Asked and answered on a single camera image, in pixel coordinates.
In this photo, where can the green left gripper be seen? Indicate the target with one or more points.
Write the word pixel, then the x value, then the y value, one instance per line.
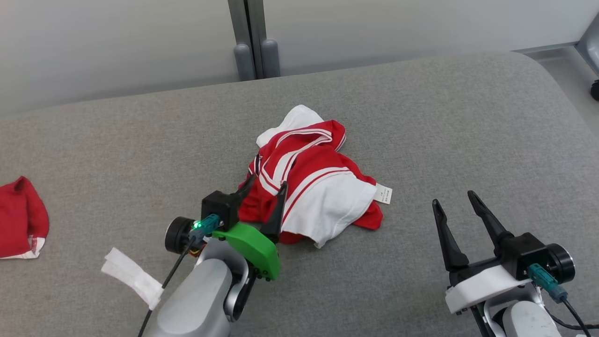
pixel 255 250

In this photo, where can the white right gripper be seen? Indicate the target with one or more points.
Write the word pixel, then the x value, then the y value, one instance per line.
pixel 486 285

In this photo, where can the red white basketball jersey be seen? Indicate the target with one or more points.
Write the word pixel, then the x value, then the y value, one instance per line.
pixel 318 164

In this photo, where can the red white shorts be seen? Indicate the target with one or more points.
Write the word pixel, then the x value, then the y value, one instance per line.
pixel 18 215

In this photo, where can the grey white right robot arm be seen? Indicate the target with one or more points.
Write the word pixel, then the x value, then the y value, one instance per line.
pixel 529 323

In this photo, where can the grey rounded partition foot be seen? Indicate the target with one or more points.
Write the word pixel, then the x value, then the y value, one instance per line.
pixel 270 58
pixel 244 63

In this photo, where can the black caster wheel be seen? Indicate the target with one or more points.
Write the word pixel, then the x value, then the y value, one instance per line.
pixel 595 90

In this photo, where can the grey chair base leg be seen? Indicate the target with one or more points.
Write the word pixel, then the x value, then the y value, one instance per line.
pixel 590 42

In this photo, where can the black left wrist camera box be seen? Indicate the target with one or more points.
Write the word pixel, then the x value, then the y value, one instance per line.
pixel 220 206

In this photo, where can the grey partition frame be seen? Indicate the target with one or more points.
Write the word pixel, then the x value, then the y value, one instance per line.
pixel 250 18

